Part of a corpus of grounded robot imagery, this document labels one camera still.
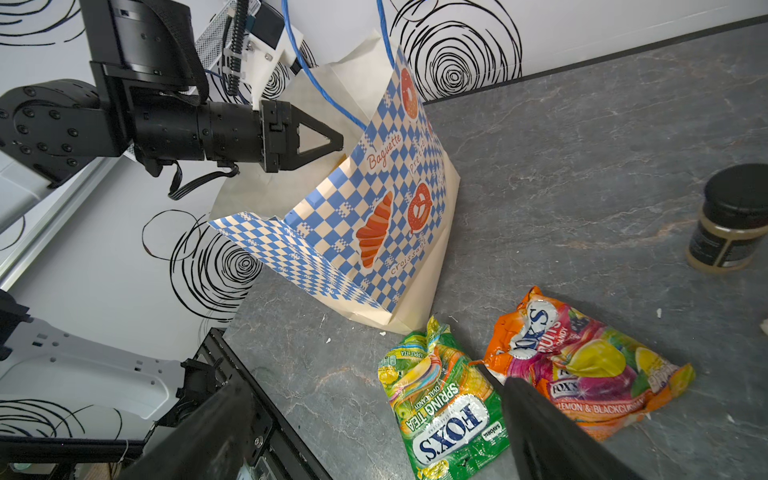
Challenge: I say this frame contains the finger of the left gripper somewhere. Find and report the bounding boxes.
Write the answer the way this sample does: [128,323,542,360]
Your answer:
[290,106,344,168]

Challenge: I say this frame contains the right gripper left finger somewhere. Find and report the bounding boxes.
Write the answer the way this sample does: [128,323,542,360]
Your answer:
[119,379,255,480]

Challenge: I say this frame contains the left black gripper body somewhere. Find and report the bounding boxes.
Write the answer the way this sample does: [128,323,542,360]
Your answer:
[260,100,300,173]

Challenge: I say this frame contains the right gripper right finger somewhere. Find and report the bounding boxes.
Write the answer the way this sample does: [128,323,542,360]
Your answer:
[500,378,640,479]

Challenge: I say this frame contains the orange pink Fox's candy bag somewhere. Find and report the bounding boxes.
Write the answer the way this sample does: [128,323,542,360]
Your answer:
[481,287,695,441]

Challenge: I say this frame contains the green Fox's spring tea bag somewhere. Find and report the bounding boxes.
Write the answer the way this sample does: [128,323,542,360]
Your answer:
[377,317,510,479]

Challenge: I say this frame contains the blue checkered paper bag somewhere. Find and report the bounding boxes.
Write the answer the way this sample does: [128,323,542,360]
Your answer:
[209,34,460,334]

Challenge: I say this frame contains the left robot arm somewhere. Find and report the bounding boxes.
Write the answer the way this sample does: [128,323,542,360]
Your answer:
[1,1,343,450]

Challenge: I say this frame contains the black lid spice jar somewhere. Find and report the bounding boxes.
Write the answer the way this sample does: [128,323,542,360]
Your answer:
[686,163,767,273]

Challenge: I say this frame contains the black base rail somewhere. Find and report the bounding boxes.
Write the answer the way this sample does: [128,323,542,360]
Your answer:
[1,329,329,479]

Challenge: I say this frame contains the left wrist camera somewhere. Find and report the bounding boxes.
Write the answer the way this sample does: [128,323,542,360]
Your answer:
[195,1,301,105]

